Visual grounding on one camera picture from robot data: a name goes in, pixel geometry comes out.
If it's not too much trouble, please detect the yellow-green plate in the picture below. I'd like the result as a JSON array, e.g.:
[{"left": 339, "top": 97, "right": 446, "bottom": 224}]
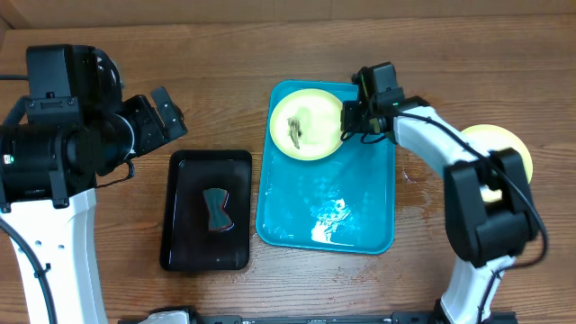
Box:
[
  {"left": 462, "top": 124, "right": 534, "bottom": 183},
  {"left": 269, "top": 88, "right": 343, "bottom": 161}
]

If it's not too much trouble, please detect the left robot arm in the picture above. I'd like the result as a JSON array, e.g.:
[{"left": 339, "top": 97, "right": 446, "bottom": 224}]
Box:
[{"left": 1, "top": 44, "right": 187, "bottom": 323}]

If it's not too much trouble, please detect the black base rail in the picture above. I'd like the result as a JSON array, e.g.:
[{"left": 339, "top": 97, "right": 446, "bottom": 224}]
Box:
[{"left": 117, "top": 305, "right": 518, "bottom": 324}]

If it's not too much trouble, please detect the teal plastic tray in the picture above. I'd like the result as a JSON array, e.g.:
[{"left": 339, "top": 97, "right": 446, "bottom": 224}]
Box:
[{"left": 255, "top": 79, "right": 397, "bottom": 256}]

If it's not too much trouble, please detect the green orange scrub sponge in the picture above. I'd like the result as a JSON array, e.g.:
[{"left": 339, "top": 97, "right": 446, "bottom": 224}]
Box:
[{"left": 202, "top": 188, "right": 234, "bottom": 232}]

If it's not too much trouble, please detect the black plastic tray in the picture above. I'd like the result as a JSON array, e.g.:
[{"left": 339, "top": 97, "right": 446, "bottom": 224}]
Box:
[{"left": 159, "top": 150, "right": 252, "bottom": 273}]

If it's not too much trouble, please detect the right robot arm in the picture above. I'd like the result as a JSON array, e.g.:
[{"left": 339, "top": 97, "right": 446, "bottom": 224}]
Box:
[{"left": 340, "top": 62, "right": 549, "bottom": 324}]

